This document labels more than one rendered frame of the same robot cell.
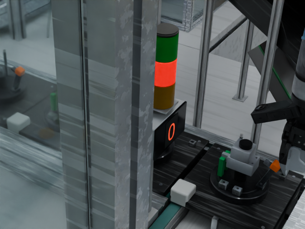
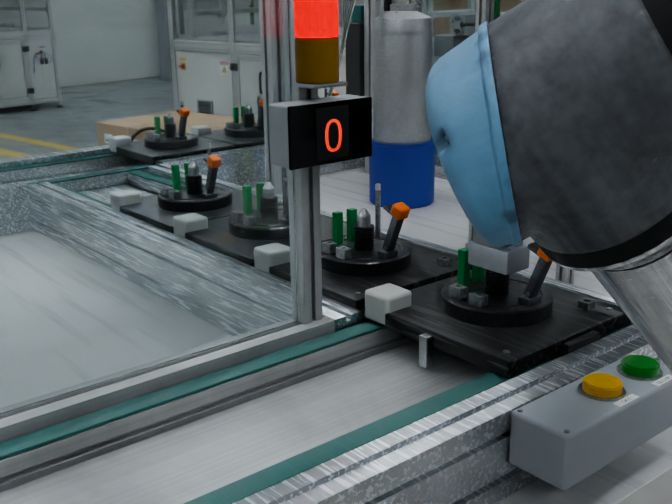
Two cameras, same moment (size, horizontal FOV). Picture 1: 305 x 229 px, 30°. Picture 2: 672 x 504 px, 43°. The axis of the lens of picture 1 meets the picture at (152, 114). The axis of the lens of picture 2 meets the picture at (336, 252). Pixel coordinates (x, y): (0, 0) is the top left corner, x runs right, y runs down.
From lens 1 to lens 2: 0.63 m
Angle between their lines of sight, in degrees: 25
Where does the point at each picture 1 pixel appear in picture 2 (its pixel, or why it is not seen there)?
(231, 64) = not seen: hidden behind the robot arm
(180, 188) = (381, 291)
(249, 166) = (502, 252)
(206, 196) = (427, 311)
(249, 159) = not seen: hidden behind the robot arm
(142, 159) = not seen: outside the picture
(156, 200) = (340, 311)
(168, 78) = (317, 21)
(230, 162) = (474, 251)
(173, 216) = (358, 335)
